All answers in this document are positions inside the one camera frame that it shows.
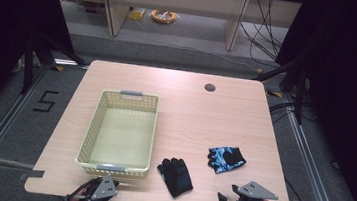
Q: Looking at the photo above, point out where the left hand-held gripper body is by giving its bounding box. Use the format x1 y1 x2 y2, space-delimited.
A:
78 170 121 201

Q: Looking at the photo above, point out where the blue camouflage fingerless glove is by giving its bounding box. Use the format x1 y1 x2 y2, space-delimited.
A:
205 144 249 178

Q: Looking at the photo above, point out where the cream plastic perforated basket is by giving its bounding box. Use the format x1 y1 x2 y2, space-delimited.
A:
73 85 161 181

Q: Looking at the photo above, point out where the black fingerless glove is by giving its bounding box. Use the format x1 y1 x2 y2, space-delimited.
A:
153 156 197 201

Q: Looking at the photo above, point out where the person's left hand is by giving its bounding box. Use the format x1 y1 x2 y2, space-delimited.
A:
61 184 89 201

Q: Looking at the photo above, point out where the grey tape strip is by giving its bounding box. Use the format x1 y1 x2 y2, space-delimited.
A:
27 168 45 180

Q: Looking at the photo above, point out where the black metal stand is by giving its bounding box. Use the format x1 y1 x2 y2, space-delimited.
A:
19 30 89 101
248 54 309 126

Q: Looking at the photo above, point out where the yellow packet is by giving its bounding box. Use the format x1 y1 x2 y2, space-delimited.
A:
127 7 147 23

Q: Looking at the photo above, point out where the white wooden bench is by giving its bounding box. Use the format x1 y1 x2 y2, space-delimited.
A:
44 0 304 59

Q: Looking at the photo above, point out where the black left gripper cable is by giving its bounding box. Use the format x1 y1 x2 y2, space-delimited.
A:
54 173 102 201

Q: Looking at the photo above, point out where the black floor cables bundle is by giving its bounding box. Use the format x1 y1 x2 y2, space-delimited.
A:
236 0 289 62

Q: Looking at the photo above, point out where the orange coiled cable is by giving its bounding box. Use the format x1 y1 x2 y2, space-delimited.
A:
149 8 179 26

